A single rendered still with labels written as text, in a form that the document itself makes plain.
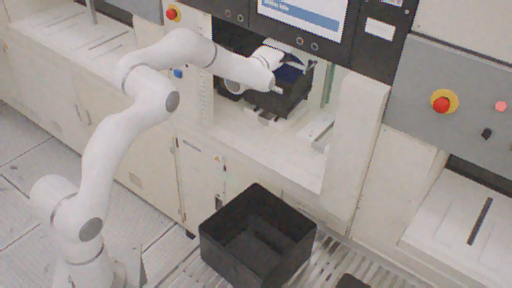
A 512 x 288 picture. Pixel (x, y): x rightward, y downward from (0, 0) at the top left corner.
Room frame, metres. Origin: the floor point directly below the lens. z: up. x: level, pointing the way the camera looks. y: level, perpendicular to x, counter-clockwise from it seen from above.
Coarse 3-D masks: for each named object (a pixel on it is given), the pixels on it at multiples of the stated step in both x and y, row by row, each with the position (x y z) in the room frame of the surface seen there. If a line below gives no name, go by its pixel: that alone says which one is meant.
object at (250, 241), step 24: (264, 192) 1.03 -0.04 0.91; (216, 216) 0.92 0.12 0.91; (240, 216) 1.00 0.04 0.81; (264, 216) 1.03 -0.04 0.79; (288, 216) 0.96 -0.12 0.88; (216, 240) 0.91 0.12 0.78; (240, 240) 0.93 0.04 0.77; (264, 240) 0.93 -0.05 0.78; (288, 240) 0.94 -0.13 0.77; (312, 240) 0.87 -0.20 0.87; (216, 264) 0.80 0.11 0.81; (240, 264) 0.73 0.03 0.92; (264, 264) 0.84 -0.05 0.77; (288, 264) 0.78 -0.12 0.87
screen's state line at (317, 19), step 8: (264, 0) 1.24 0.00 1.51; (272, 0) 1.22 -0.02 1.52; (280, 0) 1.21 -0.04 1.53; (272, 8) 1.22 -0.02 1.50; (280, 8) 1.20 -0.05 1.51; (288, 8) 1.19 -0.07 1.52; (296, 8) 1.17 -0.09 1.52; (296, 16) 1.17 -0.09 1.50; (304, 16) 1.16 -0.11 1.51; (312, 16) 1.14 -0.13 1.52; (320, 16) 1.13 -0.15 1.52; (320, 24) 1.13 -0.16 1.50; (328, 24) 1.11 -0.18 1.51; (336, 24) 1.10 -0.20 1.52
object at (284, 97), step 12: (276, 48) 1.53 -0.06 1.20; (288, 48) 1.49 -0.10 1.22; (312, 60) 1.57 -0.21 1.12; (312, 72) 1.56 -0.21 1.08; (276, 84) 1.43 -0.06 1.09; (288, 84) 1.40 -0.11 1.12; (300, 84) 1.48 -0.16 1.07; (252, 96) 1.50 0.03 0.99; (264, 96) 1.46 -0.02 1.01; (276, 96) 1.43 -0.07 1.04; (288, 96) 1.40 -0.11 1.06; (300, 96) 1.49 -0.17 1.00; (264, 108) 1.46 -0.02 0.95; (276, 108) 1.43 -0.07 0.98; (288, 108) 1.41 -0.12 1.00; (276, 120) 1.44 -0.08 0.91
